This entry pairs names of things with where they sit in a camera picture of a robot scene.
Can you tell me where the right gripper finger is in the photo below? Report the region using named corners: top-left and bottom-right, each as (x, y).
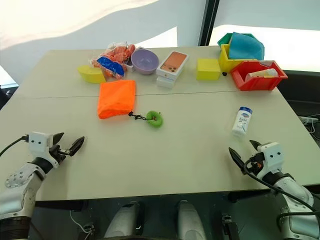
top-left (228, 147), bottom-right (248, 174)
top-left (249, 139), bottom-right (263, 153)

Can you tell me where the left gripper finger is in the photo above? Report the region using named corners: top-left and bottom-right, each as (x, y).
top-left (67, 136), bottom-right (85, 157)
top-left (51, 132), bottom-right (65, 146)

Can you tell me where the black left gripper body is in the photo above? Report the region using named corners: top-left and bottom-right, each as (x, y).
top-left (50, 143), bottom-right (73, 164)

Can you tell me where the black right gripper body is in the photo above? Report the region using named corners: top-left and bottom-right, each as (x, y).
top-left (243, 152), bottom-right (265, 176)

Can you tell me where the orange snack bag blue label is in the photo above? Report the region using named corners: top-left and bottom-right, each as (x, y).
top-left (88, 42), bottom-right (137, 81)

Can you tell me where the white bottle with blue cap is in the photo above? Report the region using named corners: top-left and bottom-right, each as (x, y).
top-left (231, 106), bottom-right (253, 137)

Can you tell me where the red plastic bin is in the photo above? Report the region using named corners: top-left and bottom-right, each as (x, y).
top-left (230, 59), bottom-right (289, 92)

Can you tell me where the clear tube with yellow cap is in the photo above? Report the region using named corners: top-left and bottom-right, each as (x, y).
top-left (244, 68), bottom-right (279, 82)

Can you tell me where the yellow boat-shaped block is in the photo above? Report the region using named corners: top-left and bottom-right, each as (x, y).
top-left (76, 64), bottom-right (107, 84)

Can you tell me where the silver right robot leg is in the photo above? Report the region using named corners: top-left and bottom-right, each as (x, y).
top-left (174, 199), bottom-right (205, 240)

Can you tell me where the silver robot leg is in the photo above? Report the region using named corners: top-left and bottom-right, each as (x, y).
top-left (174, 199), bottom-right (205, 240)
top-left (103, 201), bottom-right (145, 240)

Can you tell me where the yellow cube block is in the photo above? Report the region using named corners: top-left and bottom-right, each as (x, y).
top-left (196, 58), bottom-right (221, 81)

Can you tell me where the yellow plastic bin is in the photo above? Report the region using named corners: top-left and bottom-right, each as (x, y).
top-left (218, 44), bottom-right (258, 74)

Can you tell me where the silver left robot leg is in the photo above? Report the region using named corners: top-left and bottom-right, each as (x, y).
top-left (103, 201), bottom-right (145, 240)

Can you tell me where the blue cloth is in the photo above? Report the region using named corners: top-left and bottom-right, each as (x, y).
top-left (228, 31), bottom-right (265, 61)

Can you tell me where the purple bowl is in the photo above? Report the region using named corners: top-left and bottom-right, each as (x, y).
top-left (130, 48), bottom-right (160, 76)

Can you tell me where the green plastic bin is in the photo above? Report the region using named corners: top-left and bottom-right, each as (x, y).
top-left (216, 32), bottom-right (253, 47)

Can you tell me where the white phone box orange print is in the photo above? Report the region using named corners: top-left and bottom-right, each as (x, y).
top-left (156, 51), bottom-right (190, 81)

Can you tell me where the black window pillar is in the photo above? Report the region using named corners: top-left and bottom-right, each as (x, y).
top-left (197, 0), bottom-right (220, 47)

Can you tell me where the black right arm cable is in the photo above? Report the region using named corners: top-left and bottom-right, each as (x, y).
top-left (243, 158), bottom-right (320, 218)

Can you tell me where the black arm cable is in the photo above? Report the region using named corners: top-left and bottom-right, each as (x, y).
top-left (243, 158), bottom-right (320, 218)
top-left (0, 134), bottom-right (30, 157)

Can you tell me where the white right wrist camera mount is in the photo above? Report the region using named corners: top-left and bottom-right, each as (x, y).
top-left (256, 141), bottom-right (285, 180)

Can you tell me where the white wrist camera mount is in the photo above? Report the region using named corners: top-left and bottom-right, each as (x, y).
top-left (28, 131), bottom-right (60, 167)
top-left (256, 141), bottom-right (285, 180)

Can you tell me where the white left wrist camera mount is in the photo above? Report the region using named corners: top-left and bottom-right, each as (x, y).
top-left (28, 131), bottom-right (60, 167)

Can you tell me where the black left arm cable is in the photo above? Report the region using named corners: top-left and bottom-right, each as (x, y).
top-left (0, 134), bottom-right (30, 157)

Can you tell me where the white power strip with cables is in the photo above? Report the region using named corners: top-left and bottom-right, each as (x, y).
top-left (299, 115), bottom-right (320, 134)

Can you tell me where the orange cloth pouch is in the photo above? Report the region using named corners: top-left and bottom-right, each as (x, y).
top-left (96, 79), bottom-right (137, 120)

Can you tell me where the black string with knot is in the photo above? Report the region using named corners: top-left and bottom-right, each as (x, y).
top-left (127, 111), bottom-right (149, 123)

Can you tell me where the white thin cable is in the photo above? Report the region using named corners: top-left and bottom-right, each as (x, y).
top-left (69, 211), bottom-right (92, 235)

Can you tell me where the green ring toy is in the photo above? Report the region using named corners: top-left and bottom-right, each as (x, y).
top-left (145, 110), bottom-right (163, 129)

